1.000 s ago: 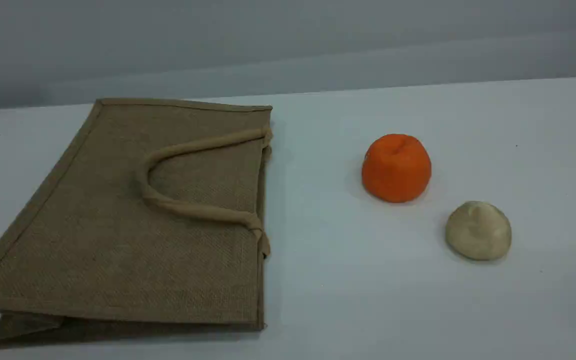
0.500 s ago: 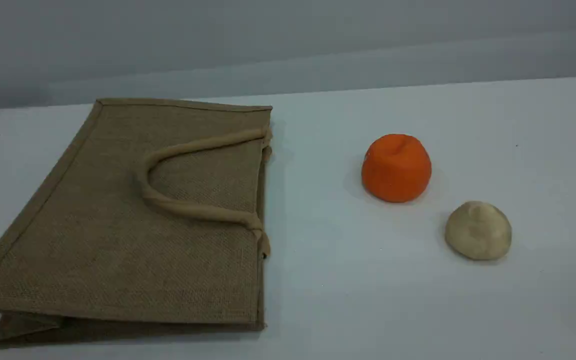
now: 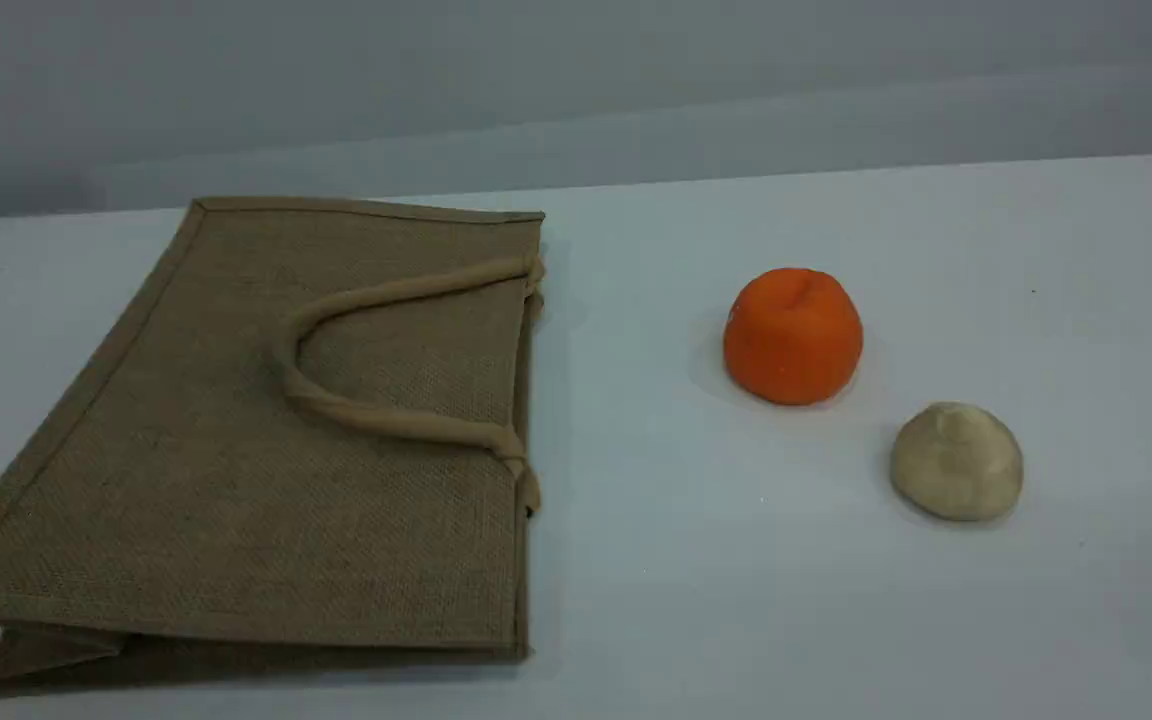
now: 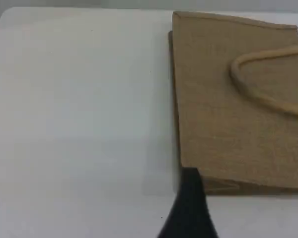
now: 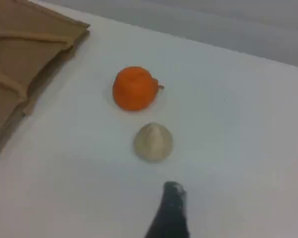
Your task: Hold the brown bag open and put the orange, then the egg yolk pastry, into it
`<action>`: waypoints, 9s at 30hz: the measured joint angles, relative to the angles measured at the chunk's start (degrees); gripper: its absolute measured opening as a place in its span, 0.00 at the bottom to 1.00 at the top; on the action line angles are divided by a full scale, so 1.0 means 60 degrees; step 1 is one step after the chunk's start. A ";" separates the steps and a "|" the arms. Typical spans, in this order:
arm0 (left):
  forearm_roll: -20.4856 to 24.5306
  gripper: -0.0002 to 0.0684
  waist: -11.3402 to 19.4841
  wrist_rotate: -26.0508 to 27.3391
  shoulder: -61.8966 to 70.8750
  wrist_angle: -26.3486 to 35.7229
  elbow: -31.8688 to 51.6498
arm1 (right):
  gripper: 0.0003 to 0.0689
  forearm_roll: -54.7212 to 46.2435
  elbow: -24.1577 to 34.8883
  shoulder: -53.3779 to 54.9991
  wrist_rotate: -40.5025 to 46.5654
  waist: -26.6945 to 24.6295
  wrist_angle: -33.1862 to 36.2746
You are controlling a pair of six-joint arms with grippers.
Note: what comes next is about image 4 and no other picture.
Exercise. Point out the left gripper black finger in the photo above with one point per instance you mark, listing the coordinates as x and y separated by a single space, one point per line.
188 213

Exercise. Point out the brown jute tote bag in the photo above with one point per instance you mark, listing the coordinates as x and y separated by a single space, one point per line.
213 111

